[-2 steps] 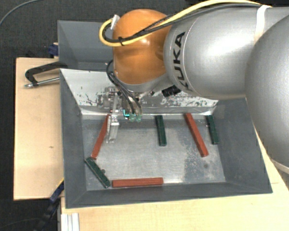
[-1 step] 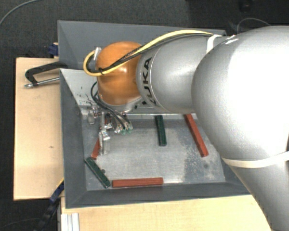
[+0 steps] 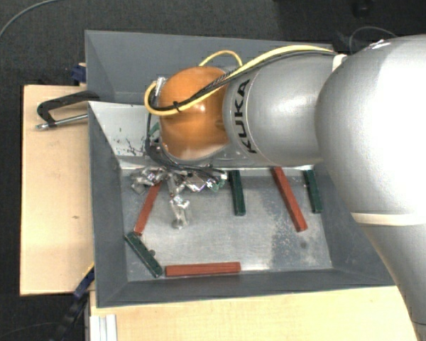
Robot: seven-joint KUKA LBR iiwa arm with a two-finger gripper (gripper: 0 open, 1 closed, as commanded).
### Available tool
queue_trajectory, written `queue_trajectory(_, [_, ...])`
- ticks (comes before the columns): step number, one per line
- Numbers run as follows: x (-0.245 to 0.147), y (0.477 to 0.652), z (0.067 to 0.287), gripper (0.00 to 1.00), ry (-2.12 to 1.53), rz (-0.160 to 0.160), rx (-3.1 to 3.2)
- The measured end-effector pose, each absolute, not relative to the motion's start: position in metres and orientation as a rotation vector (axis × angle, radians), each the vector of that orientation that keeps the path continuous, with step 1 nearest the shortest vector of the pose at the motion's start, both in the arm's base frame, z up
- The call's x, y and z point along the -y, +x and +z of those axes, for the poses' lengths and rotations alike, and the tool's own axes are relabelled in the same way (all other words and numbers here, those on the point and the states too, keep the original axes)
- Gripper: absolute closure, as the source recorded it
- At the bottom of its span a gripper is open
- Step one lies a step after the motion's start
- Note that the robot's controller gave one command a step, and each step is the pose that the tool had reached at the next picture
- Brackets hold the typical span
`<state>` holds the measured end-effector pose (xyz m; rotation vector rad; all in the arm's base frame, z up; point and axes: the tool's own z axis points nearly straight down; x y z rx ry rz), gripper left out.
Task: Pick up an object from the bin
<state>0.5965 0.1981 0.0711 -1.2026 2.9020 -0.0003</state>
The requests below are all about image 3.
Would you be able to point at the grey metal bin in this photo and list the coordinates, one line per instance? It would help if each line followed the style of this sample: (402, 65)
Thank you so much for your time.
(213, 240)

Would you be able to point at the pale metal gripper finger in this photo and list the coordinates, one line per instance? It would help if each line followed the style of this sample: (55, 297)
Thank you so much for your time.
(150, 178)
(179, 211)

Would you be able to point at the dark green flat block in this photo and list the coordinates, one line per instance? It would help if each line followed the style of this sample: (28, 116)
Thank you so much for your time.
(143, 255)
(237, 194)
(313, 192)

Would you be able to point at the red-brown flat block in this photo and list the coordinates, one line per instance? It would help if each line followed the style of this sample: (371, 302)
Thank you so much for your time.
(147, 210)
(289, 199)
(203, 269)

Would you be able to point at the pale wood board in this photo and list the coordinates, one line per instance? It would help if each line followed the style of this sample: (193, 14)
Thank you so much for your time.
(53, 197)

